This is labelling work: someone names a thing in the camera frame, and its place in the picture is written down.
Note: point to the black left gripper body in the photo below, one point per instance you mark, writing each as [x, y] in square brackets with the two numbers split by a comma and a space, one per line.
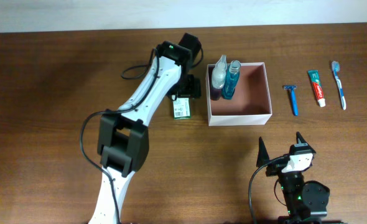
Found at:
[188, 90]

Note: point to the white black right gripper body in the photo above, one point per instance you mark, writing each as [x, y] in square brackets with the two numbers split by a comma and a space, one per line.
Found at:
[277, 169]

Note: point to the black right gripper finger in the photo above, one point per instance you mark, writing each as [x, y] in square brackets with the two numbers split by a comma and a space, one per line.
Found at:
[300, 140]
[263, 156]

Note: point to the green white soap bar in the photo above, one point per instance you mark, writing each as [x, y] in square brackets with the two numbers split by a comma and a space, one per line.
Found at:
[181, 108]

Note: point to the clear bottle purple liquid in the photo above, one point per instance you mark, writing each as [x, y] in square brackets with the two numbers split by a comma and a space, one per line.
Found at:
[218, 77]

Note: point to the blue mouthwash bottle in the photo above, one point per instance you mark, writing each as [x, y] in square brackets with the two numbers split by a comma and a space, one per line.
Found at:
[232, 77]

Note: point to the green red toothpaste tube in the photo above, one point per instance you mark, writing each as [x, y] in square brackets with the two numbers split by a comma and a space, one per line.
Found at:
[315, 81]

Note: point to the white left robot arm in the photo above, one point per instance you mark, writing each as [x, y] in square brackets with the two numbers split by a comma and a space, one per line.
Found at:
[123, 140]

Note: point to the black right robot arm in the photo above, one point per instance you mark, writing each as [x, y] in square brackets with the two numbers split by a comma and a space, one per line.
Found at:
[306, 202]

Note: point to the white cardboard box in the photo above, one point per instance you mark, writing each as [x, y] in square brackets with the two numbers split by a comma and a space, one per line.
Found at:
[251, 102]

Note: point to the blue disposable razor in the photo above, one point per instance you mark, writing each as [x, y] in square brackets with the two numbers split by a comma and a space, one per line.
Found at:
[291, 90]

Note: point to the blue white toothbrush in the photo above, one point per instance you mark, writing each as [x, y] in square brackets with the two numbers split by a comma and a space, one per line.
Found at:
[335, 69]

